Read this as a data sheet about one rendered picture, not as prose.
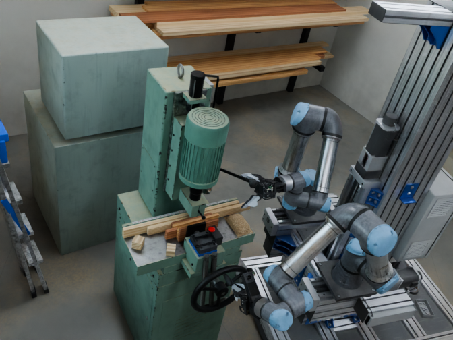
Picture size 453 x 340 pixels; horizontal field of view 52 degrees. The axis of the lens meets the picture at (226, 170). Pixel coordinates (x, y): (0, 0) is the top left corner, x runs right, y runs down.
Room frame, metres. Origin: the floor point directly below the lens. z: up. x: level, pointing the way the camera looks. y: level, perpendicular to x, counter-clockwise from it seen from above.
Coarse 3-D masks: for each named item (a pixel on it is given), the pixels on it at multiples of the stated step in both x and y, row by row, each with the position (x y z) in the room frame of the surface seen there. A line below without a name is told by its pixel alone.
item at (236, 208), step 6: (240, 204) 1.78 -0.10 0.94; (216, 210) 1.70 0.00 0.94; (222, 210) 1.71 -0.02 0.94; (228, 210) 1.72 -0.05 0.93; (234, 210) 1.75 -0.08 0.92; (240, 210) 1.77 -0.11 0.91; (222, 216) 1.71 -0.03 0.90; (168, 222) 1.55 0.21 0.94; (150, 228) 1.49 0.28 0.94; (156, 228) 1.50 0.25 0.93; (162, 228) 1.52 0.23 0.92; (168, 228) 1.53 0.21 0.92; (150, 234) 1.48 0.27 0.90
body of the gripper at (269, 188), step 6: (264, 180) 1.63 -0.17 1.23; (270, 180) 1.63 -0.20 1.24; (276, 180) 1.67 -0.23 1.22; (282, 180) 1.66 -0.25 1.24; (258, 186) 1.61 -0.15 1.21; (264, 186) 1.58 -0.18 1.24; (270, 186) 1.59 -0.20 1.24; (276, 186) 1.60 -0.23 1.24; (282, 186) 1.63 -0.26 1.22; (258, 192) 1.60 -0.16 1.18; (264, 192) 1.58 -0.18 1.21; (270, 192) 1.58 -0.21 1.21; (264, 198) 1.56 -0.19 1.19; (270, 198) 1.57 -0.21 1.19
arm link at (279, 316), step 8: (264, 304) 1.12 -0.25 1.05; (272, 304) 1.11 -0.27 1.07; (280, 304) 1.11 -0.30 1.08; (264, 312) 1.08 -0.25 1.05; (272, 312) 1.07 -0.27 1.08; (280, 312) 1.06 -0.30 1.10; (288, 312) 1.07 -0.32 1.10; (264, 320) 1.08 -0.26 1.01; (272, 320) 1.04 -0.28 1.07; (280, 320) 1.04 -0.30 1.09; (288, 320) 1.05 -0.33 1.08; (280, 328) 1.02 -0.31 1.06; (288, 328) 1.04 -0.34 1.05
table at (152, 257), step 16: (224, 224) 1.66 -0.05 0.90; (128, 240) 1.42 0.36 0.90; (144, 240) 1.44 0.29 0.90; (160, 240) 1.46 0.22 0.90; (176, 240) 1.49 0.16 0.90; (224, 240) 1.55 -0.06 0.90; (240, 240) 1.59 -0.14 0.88; (128, 256) 1.37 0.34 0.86; (144, 256) 1.35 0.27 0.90; (160, 256) 1.37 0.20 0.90; (176, 256) 1.39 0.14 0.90; (144, 272) 1.31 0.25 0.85; (192, 272) 1.35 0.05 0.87; (208, 272) 1.39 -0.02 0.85
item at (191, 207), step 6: (180, 192) 1.66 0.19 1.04; (186, 192) 1.64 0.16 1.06; (180, 198) 1.65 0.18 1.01; (186, 198) 1.61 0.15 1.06; (186, 204) 1.60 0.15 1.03; (192, 204) 1.57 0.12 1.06; (198, 204) 1.58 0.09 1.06; (204, 204) 1.59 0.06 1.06; (186, 210) 1.59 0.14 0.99; (192, 210) 1.56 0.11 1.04; (204, 210) 1.59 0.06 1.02; (192, 216) 1.56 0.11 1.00
